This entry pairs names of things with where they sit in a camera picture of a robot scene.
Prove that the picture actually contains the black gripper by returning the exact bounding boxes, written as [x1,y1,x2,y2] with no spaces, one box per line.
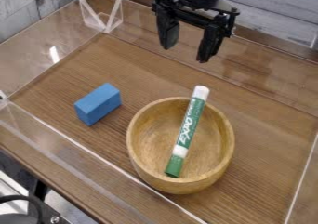
[151,0,239,63]

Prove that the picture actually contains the green Expo marker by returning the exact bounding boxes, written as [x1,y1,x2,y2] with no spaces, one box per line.
[165,86,210,178]

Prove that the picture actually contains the brown wooden bowl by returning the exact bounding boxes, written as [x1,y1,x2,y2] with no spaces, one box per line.
[127,97,235,194]

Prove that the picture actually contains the blue rectangular block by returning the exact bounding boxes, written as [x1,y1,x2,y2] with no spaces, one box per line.
[74,83,122,126]

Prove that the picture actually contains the black metal table clamp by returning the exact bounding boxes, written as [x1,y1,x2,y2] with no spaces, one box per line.
[27,202,72,224]

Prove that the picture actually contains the clear acrylic corner bracket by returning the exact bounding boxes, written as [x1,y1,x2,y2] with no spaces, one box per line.
[79,0,123,33]

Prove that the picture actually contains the black cable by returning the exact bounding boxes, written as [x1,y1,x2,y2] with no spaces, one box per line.
[0,194,44,224]

